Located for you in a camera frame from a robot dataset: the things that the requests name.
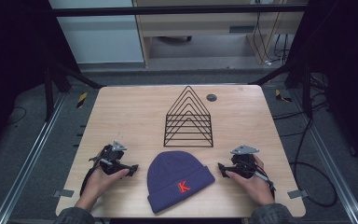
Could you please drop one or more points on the white cabinet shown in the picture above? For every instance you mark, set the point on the white cabinet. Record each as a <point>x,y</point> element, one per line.
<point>99,37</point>

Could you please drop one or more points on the light wooden desk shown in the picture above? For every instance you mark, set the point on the light wooden desk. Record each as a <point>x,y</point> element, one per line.
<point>199,26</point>

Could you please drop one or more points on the purple knit beanie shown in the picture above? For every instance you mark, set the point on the purple knit beanie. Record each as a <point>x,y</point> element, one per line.
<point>174,180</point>

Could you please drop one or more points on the black frame crossbar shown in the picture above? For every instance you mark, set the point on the black frame crossbar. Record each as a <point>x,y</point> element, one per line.
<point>174,10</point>

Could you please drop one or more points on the grey round table grommet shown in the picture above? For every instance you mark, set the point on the grey round table grommet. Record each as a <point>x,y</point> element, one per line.
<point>211,97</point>

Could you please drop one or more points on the black metal stand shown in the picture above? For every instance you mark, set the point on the black metal stand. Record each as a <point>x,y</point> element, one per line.
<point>51,87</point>
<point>301,84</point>

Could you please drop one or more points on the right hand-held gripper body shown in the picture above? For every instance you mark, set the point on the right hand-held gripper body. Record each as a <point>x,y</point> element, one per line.
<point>243,161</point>

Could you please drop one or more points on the person's right hand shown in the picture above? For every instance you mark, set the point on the person's right hand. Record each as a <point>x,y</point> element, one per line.
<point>258,186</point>

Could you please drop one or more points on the black and yellow tape strip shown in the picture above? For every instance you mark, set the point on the black and yellow tape strip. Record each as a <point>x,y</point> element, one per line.
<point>281,96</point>
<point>81,100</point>

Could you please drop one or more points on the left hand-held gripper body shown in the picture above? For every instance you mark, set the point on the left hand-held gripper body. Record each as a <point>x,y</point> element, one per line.
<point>110,157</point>

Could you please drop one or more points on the person's left hand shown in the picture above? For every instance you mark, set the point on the person's left hand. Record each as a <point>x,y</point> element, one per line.
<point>98,185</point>

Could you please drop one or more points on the aluminium floor rail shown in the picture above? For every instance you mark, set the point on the aluminium floor rail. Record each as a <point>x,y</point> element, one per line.
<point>332,161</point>
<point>28,158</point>

